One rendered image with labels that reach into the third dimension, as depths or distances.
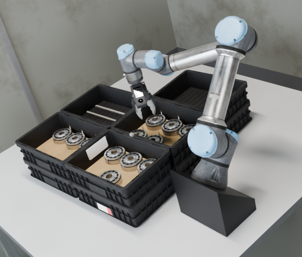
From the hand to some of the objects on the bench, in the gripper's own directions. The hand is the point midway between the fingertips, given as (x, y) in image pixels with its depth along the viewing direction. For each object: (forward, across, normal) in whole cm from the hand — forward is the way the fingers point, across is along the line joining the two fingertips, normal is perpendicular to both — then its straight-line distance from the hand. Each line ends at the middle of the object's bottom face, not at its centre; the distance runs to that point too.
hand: (147, 116), depth 238 cm
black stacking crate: (+32, -27, -20) cm, 46 cm away
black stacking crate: (+27, +20, +17) cm, 38 cm away
